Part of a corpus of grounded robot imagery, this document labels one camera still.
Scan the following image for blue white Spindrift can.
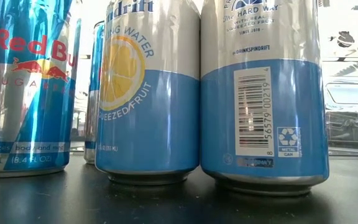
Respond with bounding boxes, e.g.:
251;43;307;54
200;0;330;197
94;0;201;187

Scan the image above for blue silver Red Bull can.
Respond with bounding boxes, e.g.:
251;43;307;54
84;20;106;165
0;0;83;179

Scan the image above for clear plastic bin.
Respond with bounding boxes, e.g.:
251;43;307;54
324;79;358;157

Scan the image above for dark round ceiling fixture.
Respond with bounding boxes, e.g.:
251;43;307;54
329;30;356;49

